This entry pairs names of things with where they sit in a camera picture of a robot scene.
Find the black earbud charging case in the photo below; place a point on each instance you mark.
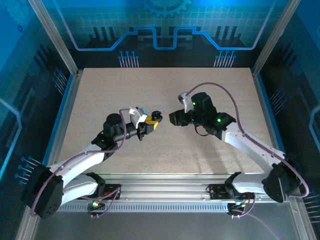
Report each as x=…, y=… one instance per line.
x=157, y=115

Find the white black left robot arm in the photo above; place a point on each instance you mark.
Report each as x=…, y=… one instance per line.
x=82, y=160

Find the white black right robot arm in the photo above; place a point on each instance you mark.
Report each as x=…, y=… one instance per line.
x=250, y=147

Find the grey metal plate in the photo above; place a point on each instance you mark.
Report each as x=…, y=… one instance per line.
x=150, y=227

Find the aluminium side frame rail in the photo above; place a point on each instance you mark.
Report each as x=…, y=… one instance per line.
x=63, y=125
x=267, y=112

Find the aluminium frame post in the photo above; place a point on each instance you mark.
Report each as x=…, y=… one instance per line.
x=273, y=37
x=57, y=37

